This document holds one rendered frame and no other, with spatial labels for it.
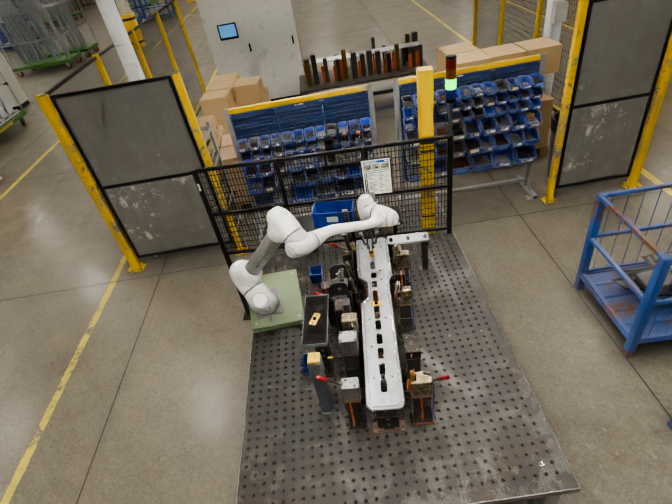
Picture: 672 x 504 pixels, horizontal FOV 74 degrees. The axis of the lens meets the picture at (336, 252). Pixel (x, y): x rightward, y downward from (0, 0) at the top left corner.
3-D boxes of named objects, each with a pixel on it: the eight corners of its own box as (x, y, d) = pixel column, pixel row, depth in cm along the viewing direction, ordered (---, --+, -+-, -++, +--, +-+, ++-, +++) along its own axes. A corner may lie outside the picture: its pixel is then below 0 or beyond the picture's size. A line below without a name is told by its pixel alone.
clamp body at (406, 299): (416, 331, 285) (414, 292, 264) (397, 333, 287) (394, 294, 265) (414, 320, 293) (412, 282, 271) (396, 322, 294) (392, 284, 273)
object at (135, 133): (248, 246, 510) (186, 67, 388) (246, 253, 499) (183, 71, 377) (134, 265, 514) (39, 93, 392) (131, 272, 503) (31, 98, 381)
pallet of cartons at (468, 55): (519, 131, 633) (530, 29, 551) (546, 155, 570) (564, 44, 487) (436, 147, 634) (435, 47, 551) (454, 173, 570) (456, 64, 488)
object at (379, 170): (393, 193, 337) (390, 156, 318) (364, 196, 339) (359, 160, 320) (393, 191, 338) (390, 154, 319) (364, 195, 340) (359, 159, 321)
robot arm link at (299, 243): (322, 241, 247) (307, 223, 249) (298, 255, 236) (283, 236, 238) (314, 252, 257) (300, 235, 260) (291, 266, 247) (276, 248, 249)
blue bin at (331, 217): (353, 226, 330) (351, 211, 322) (313, 228, 336) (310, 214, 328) (355, 213, 343) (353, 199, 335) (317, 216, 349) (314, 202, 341)
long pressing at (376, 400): (411, 408, 212) (411, 406, 211) (364, 411, 214) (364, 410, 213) (386, 237, 320) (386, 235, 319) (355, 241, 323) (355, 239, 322)
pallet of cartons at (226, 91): (272, 160, 681) (254, 92, 616) (221, 167, 686) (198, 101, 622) (278, 129, 775) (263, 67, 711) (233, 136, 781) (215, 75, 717)
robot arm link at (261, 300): (263, 320, 297) (256, 319, 276) (247, 298, 300) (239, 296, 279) (282, 304, 299) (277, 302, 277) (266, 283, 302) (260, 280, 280)
